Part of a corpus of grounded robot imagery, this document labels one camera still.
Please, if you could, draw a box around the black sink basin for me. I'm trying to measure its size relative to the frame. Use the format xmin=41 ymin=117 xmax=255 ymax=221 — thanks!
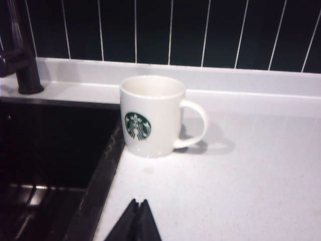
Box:
xmin=0 ymin=96 xmax=126 ymax=241

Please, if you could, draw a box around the white Starbucks logo mug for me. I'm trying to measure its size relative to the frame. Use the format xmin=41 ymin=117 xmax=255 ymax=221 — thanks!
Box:
xmin=119 ymin=74 xmax=209 ymax=159

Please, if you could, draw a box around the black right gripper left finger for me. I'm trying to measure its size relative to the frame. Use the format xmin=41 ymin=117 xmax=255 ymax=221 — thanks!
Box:
xmin=104 ymin=198 xmax=141 ymax=241

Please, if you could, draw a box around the dark metal faucet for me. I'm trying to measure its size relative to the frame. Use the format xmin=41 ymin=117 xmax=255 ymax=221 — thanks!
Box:
xmin=5 ymin=0 xmax=45 ymax=95

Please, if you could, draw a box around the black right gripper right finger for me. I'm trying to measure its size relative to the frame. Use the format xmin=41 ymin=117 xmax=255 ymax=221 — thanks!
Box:
xmin=139 ymin=198 xmax=163 ymax=241

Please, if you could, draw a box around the grey faucet lever handle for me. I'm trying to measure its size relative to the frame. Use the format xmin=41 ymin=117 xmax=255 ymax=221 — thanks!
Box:
xmin=0 ymin=49 xmax=27 ymax=78

